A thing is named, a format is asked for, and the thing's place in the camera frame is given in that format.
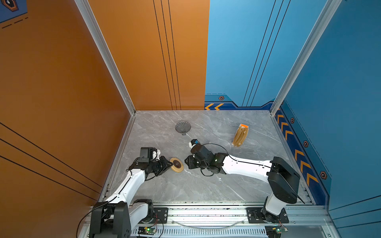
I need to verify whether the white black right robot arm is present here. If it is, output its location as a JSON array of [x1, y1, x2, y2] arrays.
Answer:
[[185, 139, 301, 223]]

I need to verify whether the aluminium right corner post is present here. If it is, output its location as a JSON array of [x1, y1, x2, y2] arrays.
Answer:
[[270, 0, 342, 116]]

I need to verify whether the aluminium left corner post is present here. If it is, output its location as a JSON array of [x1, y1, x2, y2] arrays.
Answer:
[[74, 0, 136, 116]]

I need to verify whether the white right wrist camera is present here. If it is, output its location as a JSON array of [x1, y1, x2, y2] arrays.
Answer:
[[189, 139, 200, 154]]

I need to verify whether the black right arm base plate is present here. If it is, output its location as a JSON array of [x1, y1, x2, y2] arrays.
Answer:
[[246, 207, 289, 224]]

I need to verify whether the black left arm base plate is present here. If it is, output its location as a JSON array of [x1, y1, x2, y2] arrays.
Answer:
[[140, 207, 169, 224]]

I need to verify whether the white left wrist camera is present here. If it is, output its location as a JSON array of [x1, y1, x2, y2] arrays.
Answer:
[[149, 148, 161, 162]]

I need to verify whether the clear cable loop on rail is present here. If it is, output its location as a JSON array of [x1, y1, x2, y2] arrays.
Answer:
[[171, 219, 246, 230]]

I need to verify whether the wooden ring dripper stand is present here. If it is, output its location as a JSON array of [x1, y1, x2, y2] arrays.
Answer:
[[170, 157, 184, 173]]

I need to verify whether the green circuit board left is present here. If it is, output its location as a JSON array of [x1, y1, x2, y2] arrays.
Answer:
[[137, 226, 157, 237]]

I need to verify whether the aluminium corner post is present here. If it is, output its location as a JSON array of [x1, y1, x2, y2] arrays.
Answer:
[[74, 0, 136, 116], [270, 0, 342, 116]]

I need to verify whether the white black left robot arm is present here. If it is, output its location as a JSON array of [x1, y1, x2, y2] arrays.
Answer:
[[89, 147, 181, 238]]

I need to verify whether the aluminium front rail frame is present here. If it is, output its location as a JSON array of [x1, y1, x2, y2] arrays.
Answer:
[[130, 203, 340, 238]]

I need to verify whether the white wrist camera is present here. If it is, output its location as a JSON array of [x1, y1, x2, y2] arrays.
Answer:
[[189, 139, 200, 154], [149, 148, 161, 162]]

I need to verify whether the green circuit board right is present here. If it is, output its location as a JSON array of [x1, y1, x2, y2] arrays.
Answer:
[[265, 227, 288, 238]]

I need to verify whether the green circuit board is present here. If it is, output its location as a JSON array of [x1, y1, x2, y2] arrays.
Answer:
[[265, 227, 288, 238], [137, 226, 157, 237]]

